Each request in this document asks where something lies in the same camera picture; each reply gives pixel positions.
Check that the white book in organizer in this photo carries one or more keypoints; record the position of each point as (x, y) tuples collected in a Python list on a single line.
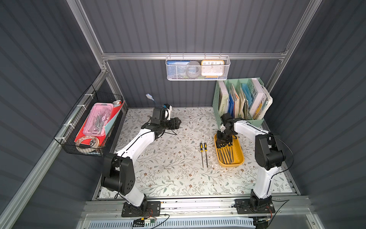
[(259, 98)]

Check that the grey tape roll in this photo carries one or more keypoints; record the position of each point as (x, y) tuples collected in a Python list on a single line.
[(193, 69)]

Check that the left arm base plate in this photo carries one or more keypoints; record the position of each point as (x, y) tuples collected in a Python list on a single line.
[(147, 209)]

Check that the pink plastic tool case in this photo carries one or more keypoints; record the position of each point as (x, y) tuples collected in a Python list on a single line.
[(97, 119)]

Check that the yellow white clock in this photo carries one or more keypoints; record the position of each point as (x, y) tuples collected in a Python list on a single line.
[(214, 68)]

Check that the file tool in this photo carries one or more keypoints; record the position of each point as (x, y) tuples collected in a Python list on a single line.
[(206, 156), (201, 151)]

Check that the black wire side basket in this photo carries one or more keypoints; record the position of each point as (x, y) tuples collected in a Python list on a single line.
[(71, 128)]

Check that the red folder in basket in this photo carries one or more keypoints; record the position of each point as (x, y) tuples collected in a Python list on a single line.
[(97, 141)]

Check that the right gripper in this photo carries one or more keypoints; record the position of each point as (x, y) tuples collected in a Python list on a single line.
[(223, 137)]

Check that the yellow storage tray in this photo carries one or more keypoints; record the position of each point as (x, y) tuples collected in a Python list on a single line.
[(239, 157)]

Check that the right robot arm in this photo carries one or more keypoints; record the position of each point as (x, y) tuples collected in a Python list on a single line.
[(267, 154)]

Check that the green file organizer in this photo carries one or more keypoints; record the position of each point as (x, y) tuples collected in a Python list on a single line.
[(234, 97)]

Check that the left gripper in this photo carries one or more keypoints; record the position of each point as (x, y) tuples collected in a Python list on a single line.
[(161, 123)]

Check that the file tools in tray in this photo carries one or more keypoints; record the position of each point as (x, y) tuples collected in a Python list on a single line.
[(225, 153)]

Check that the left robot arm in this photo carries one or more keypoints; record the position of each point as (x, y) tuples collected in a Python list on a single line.
[(118, 169)]

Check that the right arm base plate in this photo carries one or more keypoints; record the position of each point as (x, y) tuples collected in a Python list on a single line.
[(254, 206)]

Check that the blue box in basket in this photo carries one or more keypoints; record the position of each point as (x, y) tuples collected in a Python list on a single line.
[(176, 69)]

